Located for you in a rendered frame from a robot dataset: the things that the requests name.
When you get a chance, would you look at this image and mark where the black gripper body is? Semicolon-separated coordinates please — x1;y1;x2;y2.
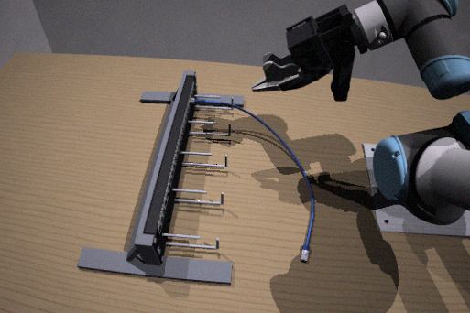
286;5;367;79

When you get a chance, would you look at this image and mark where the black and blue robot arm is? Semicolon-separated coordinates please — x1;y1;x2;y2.
331;0;470;225

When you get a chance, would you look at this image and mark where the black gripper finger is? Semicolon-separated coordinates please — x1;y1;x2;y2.
251;61;322;92
251;53;295;88

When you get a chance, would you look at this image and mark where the grey network port rack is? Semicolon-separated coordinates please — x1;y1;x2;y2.
77;70;244;285

